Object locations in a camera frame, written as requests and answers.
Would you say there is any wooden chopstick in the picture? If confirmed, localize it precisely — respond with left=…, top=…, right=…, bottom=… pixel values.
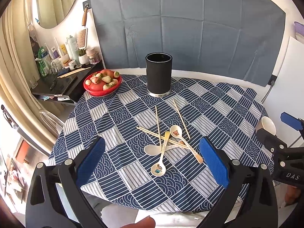
left=155, top=106, right=162, bottom=150
left=173, top=99, right=191, bottom=139

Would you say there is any white spoon pink print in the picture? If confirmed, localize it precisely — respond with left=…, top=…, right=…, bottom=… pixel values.
left=169, top=125, right=203, bottom=164

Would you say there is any plain white ceramic spoon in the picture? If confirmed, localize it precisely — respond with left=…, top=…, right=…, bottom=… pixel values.
left=144, top=142, right=187, bottom=156

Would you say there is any person left hand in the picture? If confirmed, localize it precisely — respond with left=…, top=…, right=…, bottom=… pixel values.
left=121, top=216, right=156, bottom=228

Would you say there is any white paper cup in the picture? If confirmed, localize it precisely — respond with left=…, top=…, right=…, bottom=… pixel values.
left=256, top=116, right=277, bottom=135

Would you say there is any white foam board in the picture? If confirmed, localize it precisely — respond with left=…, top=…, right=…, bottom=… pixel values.
left=264, top=37, right=303, bottom=145

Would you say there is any wooden chopstick crossed upper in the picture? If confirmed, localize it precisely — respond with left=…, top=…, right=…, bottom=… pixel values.
left=136, top=126, right=188, bottom=148

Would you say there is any wooden chopstick crossed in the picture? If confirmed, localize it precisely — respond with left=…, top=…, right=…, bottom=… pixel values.
left=136, top=126, right=188, bottom=148
left=142, top=130, right=191, bottom=150

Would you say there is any wooden chopstick crossed lower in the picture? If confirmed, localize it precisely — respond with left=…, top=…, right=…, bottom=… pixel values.
left=142, top=130, right=191, bottom=150

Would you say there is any blue white patterned tablecloth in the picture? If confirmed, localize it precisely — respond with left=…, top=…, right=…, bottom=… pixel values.
left=48, top=75, right=274, bottom=212

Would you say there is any red fruit bowl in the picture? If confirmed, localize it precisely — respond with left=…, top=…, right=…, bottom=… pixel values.
left=83, top=69, right=122, bottom=97

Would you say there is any black side shelf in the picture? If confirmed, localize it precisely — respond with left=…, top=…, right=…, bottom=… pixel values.
left=30, top=62, right=104, bottom=105

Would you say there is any cream curtain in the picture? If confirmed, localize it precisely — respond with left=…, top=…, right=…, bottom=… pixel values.
left=1, top=0, right=63, bottom=153

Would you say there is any black cylindrical utensil holder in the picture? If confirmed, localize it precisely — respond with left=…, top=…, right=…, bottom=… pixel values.
left=145, top=52, right=173, bottom=98

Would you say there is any small potted plant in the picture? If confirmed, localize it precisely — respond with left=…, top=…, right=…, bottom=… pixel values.
left=78, top=49, right=89, bottom=65

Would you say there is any pink lidded jar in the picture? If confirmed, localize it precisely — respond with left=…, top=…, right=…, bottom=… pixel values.
left=86, top=48, right=101, bottom=65

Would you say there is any grey blue backdrop cloth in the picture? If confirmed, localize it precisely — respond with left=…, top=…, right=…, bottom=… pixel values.
left=91, top=0, right=285, bottom=86

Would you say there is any green plastic bottle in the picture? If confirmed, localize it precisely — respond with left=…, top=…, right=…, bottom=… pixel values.
left=36, top=47, right=51, bottom=77

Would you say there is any yellow handled white spoon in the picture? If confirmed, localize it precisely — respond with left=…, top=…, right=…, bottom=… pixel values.
left=150, top=131, right=171, bottom=177

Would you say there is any wooden handled hair brush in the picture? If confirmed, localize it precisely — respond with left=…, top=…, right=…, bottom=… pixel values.
left=77, top=7, right=88, bottom=49

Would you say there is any round wall mirror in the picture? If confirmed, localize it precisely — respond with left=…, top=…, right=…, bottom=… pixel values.
left=32, top=0, right=75, bottom=29

